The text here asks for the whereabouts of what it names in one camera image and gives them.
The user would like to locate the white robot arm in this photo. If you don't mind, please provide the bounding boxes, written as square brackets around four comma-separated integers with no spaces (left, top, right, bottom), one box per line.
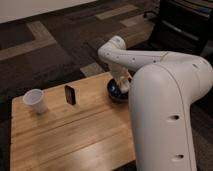
[98,36,213,171]

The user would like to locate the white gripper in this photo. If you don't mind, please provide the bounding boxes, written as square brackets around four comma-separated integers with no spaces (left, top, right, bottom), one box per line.
[114,71,130,90]

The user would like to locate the white paper cup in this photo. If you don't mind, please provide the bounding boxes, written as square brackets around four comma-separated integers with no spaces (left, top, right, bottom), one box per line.
[22,89,47,114]

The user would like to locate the dark blue ceramic bowl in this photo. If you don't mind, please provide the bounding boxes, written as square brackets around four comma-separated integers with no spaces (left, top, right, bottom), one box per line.
[107,79,129,103]

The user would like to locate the dark brown block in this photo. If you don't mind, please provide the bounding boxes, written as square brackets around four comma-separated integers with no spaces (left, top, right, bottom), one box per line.
[65,85,76,105]

